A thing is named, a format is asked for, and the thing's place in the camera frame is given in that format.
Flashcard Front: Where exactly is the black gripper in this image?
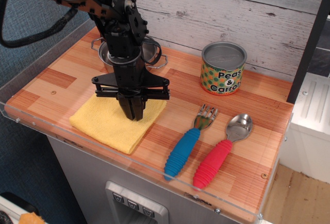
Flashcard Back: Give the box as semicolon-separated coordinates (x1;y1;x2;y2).
92;61;170;121

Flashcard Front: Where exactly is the yellow rag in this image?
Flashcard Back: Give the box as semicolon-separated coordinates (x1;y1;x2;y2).
69;95;167;154

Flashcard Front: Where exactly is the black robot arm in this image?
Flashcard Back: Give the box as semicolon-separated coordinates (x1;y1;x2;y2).
53;0;170;120

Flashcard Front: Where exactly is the small steel pot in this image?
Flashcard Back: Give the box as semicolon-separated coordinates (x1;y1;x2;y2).
91;38;168;73

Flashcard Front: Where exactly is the grey toy fridge cabinet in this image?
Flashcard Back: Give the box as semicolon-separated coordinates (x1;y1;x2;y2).
48;136;262;223

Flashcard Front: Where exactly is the peas and carrots can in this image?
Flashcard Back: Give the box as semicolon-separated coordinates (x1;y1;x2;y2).
200;42;247;96

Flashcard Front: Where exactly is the silver dispenser button panel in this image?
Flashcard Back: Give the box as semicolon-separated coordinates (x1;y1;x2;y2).
105;181;169;223

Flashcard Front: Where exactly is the clear acrylic table guard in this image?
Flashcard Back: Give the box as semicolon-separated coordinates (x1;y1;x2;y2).
1;23;293;223

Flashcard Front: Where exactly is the orange object at corner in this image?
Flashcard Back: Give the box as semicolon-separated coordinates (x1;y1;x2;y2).
19;212;46;224

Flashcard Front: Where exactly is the white toy sink unit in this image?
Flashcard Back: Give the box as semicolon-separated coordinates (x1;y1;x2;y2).
279;73;329;183

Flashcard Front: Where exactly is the blue handled fork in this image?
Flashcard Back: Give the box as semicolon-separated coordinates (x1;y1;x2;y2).
164;104;218;181

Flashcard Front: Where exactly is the red handled spoon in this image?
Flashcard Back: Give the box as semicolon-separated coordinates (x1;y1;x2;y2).
193;114;253;189

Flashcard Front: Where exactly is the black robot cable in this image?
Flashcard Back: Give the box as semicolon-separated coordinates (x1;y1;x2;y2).
0;0;79;49

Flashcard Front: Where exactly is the dark vertical post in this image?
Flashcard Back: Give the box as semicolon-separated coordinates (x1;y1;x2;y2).
287;0;329;104

